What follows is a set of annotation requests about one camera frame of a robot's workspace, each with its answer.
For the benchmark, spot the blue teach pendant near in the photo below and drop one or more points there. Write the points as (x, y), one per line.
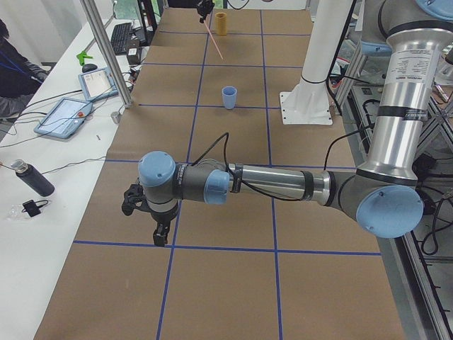
(64, 119)

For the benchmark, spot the bamboo cup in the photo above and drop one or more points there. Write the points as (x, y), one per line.
(221, 23)

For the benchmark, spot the small black adapter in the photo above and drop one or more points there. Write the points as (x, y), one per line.
(33, 208)

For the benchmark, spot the blue plastic cup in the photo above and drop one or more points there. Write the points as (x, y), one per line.
(229, 94)

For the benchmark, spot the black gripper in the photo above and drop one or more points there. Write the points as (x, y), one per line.
(204, 8)
(162, 220)

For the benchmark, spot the blue teach pendant far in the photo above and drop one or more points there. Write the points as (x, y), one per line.
(97, 84)

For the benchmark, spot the black box on desk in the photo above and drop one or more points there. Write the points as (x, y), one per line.
(134, 55)

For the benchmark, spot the aluminium frame post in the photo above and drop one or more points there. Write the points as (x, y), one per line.
(103, 41)

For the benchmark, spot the blue teach pendant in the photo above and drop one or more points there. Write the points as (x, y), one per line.
(64, 119)
(97, 84)

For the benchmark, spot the black keyboard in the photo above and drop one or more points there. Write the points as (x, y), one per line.
(120, 38)

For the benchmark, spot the black computer mouse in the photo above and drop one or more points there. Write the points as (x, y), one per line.
(89, 67)

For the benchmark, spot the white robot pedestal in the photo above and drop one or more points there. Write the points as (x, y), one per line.
(308, 103)

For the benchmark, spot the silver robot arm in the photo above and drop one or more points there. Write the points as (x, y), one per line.
(380, 194)

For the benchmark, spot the seated person dark clothes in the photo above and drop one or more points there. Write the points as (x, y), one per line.
(20, 78)

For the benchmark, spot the black water bottle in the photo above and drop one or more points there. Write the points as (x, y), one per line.
(33, 178)

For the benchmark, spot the green clamp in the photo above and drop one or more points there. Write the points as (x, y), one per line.
(82, 57)

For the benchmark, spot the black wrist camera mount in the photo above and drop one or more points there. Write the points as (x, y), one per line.
(134, 199)

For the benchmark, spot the pink chopstick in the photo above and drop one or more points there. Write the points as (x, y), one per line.
(213, 40)

